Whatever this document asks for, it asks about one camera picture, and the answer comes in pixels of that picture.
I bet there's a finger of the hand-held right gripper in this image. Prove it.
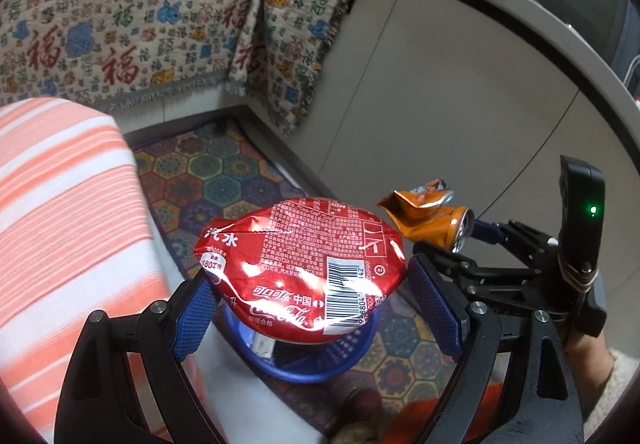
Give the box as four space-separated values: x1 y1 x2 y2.
412 244 566 316
470 219 558 270

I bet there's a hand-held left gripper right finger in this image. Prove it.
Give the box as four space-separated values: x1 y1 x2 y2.
406 254 586 444

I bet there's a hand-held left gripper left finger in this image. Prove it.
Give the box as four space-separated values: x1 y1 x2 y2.
52 269 226 444

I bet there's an orange crushed soda can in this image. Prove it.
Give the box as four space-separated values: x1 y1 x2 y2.
377 178 475 254

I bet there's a red crushed soda can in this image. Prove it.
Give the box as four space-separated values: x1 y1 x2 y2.
194 196 407 342

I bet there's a blue plastic mesh basket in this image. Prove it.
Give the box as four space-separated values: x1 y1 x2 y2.
220 299 383 384

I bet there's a person's right forearm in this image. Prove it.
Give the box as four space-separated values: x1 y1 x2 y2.
562 329 633 444

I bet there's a red and tan slipper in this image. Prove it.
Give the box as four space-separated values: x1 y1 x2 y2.
332 386 386 444

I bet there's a hexagon patterned floor mat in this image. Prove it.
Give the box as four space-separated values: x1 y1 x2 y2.
125 119 501 425

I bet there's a kitchen counter cabinet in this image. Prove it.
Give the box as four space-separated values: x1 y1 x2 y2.
300 0 640 275

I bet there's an orange white striped tablecloth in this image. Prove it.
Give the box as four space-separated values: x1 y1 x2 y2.
0 98 221 444

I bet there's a narrow printed blanket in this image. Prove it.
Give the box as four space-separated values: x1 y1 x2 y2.
227 0 371 137

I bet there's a large printed blanket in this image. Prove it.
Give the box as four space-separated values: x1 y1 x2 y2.
0 0 276 107

